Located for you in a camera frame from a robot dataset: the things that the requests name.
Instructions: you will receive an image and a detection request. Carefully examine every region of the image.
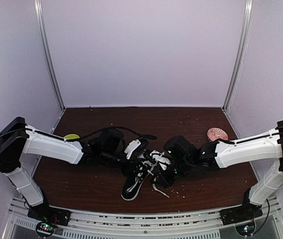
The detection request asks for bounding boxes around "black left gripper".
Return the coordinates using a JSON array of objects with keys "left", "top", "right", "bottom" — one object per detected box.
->
[{"left": 101, "top": 149, "right": 148, "bottom": 177}]

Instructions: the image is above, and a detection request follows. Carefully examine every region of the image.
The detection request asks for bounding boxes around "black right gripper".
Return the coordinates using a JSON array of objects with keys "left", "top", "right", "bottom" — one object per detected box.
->
[{"left": 150, "top": 158, "right": 193, "bottom": 190}]

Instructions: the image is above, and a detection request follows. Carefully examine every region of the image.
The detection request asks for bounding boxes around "white shoelace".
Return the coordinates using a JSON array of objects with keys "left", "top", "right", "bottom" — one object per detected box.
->
[{"left": 138, "top": 149, "right": 170, "bottom": 198}]

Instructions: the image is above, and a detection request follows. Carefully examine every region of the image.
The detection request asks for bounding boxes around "black white canvas sneaker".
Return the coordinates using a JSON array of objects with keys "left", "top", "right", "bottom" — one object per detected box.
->
[{"left": 121, "top": 151, "right": 156, "bottom": 201}]

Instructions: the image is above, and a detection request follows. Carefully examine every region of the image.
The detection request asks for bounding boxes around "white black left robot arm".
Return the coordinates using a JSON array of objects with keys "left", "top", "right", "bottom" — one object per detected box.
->
[{"left": 0, "top": 117, "right": 141, "bottom": 221}]

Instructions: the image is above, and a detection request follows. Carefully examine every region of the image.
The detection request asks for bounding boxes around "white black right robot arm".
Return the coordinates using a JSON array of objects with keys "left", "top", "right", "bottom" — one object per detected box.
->
[{"left": 153, "top": 120, "right": 283, "bottom": 220}]

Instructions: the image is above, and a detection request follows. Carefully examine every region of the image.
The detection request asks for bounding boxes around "green plastic bowl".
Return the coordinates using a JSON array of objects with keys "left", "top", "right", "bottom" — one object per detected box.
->
[{"left": 64, "top": 133, "right": 80, "bottom": 139}]

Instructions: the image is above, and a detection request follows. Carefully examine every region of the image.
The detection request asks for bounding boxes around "pink patterned bowl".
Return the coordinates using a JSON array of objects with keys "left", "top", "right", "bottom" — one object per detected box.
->
[{"left": 207, "top": 127, "right": 228, "bottom": 142}]

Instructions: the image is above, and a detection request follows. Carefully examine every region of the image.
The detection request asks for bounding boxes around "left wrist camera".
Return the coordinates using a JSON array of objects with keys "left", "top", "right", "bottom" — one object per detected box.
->
[{"left": 124, "top": 138, "right": 148, "bottom": 160}]

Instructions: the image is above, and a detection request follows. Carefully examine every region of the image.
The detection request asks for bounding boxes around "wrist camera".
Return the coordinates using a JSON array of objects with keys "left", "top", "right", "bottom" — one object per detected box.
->
[
  {"left": 150, "top": 150, "right": 171, "bottom": 171},
  {"left": 124, "top": 138, "right": 148, "bottom": 160}
]

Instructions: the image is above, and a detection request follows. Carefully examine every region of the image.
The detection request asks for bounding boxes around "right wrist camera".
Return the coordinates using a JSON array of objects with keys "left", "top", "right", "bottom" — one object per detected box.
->
[{"left": 150, "top": 150, "right": 171, "bottom": 171}]

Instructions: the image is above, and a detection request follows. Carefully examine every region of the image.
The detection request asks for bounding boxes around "black braided left cable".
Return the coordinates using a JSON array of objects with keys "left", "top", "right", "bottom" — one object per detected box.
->
[{"left": 81, "top": 126, "right": 158, "bottom": 140}]

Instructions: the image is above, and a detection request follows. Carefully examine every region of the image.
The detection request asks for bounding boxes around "aluminium front rail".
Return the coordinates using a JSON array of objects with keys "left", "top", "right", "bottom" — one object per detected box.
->
[{"left": 0, "top": 197, "right": 283, "bottom": 239}]

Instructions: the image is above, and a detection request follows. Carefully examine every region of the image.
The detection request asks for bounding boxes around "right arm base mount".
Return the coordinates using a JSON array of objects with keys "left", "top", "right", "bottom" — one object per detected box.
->
[{"left": 220, "top": 206, "right": 263, "bottom": 237}]

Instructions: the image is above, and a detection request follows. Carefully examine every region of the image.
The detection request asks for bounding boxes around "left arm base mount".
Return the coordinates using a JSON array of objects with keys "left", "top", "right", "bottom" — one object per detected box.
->
[{"left": 27, "top": 207, "right": 71, "bottom": 238}]

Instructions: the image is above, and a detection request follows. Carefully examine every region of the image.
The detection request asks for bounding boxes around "left aluminium frame post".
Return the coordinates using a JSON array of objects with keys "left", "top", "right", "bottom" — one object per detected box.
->
[{"left": 34, "top": 0, "right": 66, "bottom": 111}]

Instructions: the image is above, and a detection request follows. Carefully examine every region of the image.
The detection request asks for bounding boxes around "aluminium frame post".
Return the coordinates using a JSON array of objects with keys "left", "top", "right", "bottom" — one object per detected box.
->
[
  {"left": 223, "top": 0, "right": 254, "bottom": 113},
  {"left": 34, "top": 0, "right": 66, "bottom": 111}
]

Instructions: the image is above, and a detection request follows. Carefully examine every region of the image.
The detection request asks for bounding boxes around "right aluminium frame post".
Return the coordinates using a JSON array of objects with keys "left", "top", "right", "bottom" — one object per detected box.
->
[{"left": 223, "top": 0, "right": 254, "bottom": 113}]

